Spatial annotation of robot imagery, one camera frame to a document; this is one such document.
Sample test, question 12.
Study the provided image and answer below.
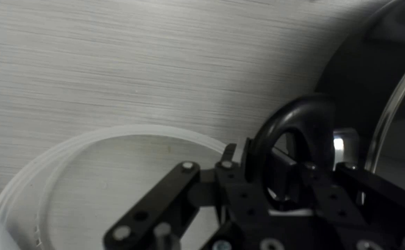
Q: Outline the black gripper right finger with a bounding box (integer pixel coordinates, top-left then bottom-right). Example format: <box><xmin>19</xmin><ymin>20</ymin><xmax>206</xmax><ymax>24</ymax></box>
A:
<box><xmin>270</xmin><ymin>146</ymin><xmax>405</xmax><ymax>250</ymax></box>

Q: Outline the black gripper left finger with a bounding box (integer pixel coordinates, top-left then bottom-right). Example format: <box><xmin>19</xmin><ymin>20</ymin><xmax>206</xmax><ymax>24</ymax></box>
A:
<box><xmin>103</xmin><ymin>143</ymin><xmax>247</xmax><ymax>250</ymax></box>

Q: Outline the black cooking pot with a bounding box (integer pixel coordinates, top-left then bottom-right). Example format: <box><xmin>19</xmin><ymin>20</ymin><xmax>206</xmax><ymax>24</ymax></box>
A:
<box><xmin>242</xmin><ymin>0</ymin><xmax>405</xmax><ymax>214</ymax></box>

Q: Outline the clear plastic bowl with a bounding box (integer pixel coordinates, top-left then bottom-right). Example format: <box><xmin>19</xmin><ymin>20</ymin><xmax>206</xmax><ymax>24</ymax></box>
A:
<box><xmin>0</xmin><ymin>123</ymin><xmax>233</xmax><ymax>250</ymax></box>

